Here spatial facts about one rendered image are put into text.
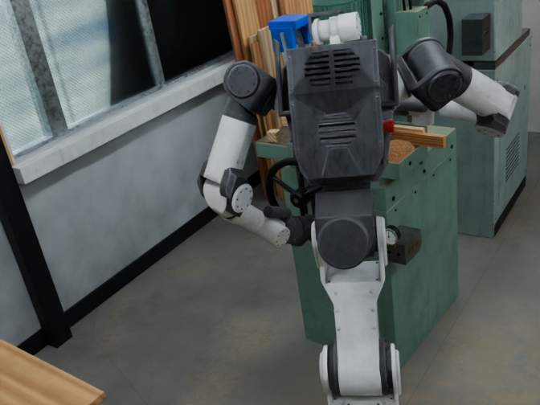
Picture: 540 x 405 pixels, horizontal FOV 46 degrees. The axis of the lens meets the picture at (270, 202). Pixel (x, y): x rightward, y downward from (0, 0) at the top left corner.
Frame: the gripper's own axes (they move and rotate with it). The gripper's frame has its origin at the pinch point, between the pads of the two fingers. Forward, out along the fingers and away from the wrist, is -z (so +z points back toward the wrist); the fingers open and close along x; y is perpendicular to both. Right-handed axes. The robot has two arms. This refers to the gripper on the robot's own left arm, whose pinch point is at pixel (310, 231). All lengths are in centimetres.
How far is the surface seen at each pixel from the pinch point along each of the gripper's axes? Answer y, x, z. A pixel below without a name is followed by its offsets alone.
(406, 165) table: 0.2, 32.4, -19.7
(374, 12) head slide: 46, 60, -16
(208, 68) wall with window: 163, -34, -94
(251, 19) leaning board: 168, 1, -105
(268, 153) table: 41.8, -2.0, -15.8
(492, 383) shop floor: -64, -10, -69
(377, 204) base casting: -0.9, 15.6, -22.3
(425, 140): 4.4, 41.3, -26.3
